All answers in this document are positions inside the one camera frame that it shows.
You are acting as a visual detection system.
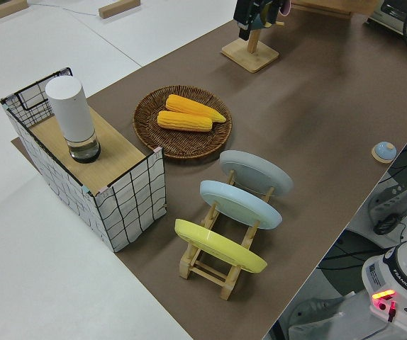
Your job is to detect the yellow plate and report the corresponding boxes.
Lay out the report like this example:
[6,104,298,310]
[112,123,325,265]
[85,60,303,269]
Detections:
[174,218,269,274]

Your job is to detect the wooden mug tree stand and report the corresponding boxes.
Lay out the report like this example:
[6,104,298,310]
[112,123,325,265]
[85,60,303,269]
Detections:
[220,19,285,74]

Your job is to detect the light wooden block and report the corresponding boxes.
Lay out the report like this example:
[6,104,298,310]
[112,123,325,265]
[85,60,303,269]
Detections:
[0,0,29,26]
[98,0,142,19]

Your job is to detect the white wire grid box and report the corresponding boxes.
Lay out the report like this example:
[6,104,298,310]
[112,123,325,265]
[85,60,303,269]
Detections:
[0,66,168,253]

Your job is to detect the light wooden cabinet box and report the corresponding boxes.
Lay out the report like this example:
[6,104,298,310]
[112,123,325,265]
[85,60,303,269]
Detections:
[290,0,382,19]

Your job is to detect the white toaster oven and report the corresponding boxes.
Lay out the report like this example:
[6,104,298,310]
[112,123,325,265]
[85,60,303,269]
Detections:
[364,0,407,39]

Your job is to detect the grey plate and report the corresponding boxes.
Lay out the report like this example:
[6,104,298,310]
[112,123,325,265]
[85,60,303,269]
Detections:
[219,149,294,198]

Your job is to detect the thin pale cable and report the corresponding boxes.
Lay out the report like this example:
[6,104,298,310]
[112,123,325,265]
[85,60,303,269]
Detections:
[29,0,100,17]

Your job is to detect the yellow corn cob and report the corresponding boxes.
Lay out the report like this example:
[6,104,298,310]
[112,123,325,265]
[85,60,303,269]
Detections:
[165,93,228,124]
[157,110,214,133]

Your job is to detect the light blue plate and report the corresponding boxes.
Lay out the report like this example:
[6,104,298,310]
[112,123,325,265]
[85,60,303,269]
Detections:
[199,179,283,231]

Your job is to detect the brown wicker basket tray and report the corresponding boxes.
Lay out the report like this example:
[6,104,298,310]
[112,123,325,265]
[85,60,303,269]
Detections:
[133,84,233,160]

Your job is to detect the white cylindrical grinder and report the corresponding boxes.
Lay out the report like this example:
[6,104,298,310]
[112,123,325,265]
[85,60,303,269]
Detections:
[45,76,102,164]

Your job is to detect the wooden plate rack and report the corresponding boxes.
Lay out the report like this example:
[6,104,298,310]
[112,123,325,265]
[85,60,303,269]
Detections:
[179,169,275,301]

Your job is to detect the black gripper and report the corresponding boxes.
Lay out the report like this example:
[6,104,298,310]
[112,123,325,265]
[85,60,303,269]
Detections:
[234,0,263,40]

